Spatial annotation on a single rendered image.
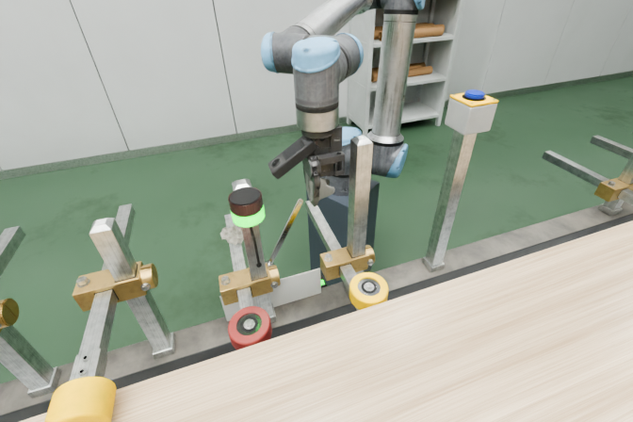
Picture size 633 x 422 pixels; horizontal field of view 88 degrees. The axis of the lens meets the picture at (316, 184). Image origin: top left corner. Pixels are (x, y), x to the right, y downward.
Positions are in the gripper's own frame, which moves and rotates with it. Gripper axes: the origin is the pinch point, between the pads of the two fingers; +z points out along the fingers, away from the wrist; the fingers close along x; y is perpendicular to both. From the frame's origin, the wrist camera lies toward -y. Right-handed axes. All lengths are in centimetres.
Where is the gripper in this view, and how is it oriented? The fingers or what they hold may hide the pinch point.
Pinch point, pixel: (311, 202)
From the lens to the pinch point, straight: 80.9
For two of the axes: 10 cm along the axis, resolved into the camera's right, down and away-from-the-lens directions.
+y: 9.5, -2.0, 2.5
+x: -3.2, -5.2, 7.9
